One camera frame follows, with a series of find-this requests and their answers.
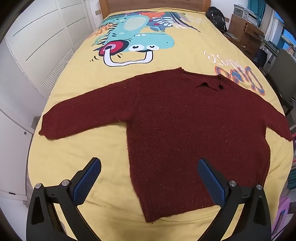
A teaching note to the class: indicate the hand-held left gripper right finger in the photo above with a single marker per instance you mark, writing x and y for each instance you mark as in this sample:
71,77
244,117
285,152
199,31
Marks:
211,183

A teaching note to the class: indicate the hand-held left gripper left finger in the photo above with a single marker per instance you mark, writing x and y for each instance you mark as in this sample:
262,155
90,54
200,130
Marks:
85,183

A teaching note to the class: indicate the dark red knit sweater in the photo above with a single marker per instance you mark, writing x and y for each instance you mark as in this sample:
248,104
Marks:
185,127

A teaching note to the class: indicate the white louvered panel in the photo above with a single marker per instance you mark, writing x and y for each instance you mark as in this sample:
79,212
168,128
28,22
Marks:
57,69

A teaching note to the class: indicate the yellow dinosaur printed blanket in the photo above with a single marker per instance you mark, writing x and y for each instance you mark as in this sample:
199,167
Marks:
185,60

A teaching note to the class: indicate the grey-green chair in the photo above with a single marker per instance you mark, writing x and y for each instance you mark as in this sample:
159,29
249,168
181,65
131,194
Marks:
284,69

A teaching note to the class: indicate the dark blue tote bag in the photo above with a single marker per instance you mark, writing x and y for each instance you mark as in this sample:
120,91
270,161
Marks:
261,56

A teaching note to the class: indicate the white wardrobe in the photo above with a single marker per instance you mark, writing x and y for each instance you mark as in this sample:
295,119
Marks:
34,46

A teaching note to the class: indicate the wooden dresser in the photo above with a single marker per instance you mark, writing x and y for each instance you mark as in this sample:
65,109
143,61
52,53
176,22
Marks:
249,34

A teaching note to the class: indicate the black backpack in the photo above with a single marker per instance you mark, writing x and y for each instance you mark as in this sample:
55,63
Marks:
216,18

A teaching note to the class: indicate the white printer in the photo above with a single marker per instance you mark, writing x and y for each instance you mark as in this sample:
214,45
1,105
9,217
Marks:
245,12

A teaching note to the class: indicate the teal curtain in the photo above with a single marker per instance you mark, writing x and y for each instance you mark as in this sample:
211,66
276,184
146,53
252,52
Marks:
261,12

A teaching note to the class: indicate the wooden headboard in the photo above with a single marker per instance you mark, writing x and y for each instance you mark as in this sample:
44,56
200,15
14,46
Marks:
150,4

